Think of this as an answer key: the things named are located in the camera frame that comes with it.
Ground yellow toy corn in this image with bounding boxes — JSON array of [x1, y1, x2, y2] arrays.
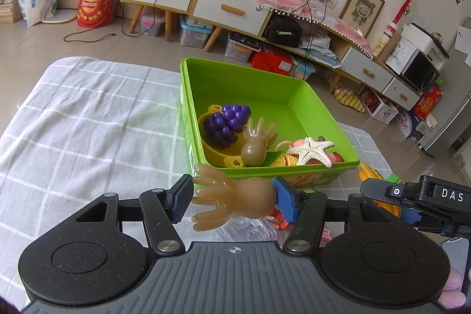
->
[[266, 151, 298, 167]]

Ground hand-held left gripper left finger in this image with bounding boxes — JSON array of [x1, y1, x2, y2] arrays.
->
[[75, 174, 194, 257]]

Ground clear storage bin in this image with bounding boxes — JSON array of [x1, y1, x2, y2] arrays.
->
[[138, 10, 166, 37]]

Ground clear contact lens case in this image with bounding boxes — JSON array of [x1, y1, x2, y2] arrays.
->
[[217, 216, 277, 242]]

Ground blue-lidded storage bin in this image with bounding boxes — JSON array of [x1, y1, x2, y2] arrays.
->
[[180, 15, 214, 49]]

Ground white and red carton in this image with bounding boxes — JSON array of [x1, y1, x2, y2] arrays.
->
[[358, 86, 398, 125]]

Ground grey refrigerator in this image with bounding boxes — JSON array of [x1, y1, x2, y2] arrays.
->
[[419, 48, 471, 157]]

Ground white bench drawer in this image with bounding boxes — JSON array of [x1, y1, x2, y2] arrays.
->
[[383, 78, 420, 111], [340, 47, 392, 92]]

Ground black floor cable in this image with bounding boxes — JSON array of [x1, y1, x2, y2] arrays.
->
[[63, 0, 177, 43]]

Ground stack of papers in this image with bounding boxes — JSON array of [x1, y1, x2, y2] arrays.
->
[[298, 31, 341, 68]]

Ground small red toy figure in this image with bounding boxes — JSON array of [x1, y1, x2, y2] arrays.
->
[[270, 208, 293, 231]]

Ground purple toy grapes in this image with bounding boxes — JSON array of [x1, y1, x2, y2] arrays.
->
[[203, 104, 252, 148]]

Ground beige starfish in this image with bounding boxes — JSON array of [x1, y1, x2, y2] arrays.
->
[[286, 137, 336, 168]]

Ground white appliance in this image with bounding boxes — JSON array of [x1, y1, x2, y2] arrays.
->
[[384, 23, 450, 79]]

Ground red gift box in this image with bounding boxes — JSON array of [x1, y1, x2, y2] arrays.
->
[[410, 84, 444, 121]]

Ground yellow toy pot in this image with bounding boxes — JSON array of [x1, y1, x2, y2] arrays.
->
[[198, 104, 247, 168]]

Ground orange toy pumpkin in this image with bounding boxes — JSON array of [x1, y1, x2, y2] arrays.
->
[[356, 162, 402, 218]]

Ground white printed carton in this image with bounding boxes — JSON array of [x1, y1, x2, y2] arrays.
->
[[395, 108, 438, 143]]

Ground framed cartoon girl picture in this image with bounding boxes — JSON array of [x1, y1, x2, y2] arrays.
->
[[339, 0, 385, 39]]

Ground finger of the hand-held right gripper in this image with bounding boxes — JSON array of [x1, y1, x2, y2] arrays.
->
[[399, 205, 424, 226], [360, 179, 420, 207]]

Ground black bag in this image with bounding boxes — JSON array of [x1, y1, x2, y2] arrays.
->
[[264, 16, 303, 48]]

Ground tan rubber hand toy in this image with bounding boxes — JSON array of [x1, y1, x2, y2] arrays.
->
[[240, 117, 279, 167], [190, 163, 277, 232]]

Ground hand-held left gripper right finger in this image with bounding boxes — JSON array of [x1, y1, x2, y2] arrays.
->
[[274, 176, 396, 257]]

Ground black microwave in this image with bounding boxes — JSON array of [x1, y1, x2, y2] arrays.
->
[[401, 51, 440, 92]]

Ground red flat box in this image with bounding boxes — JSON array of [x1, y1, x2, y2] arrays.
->
[[250, 44, 293, 75]]

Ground clear bin with black lid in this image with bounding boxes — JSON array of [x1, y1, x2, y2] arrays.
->
[[224, 32, 263, 64]]

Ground green plastic cookie box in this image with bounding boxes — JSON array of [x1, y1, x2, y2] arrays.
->
[[180, 57, 360, 190]]

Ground person's right hand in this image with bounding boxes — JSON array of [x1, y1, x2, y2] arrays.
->
[[440, 268, 469, 311]]

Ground grey checked tablecloth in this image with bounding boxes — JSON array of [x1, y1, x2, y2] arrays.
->
[[0, 57, 394, 309]]

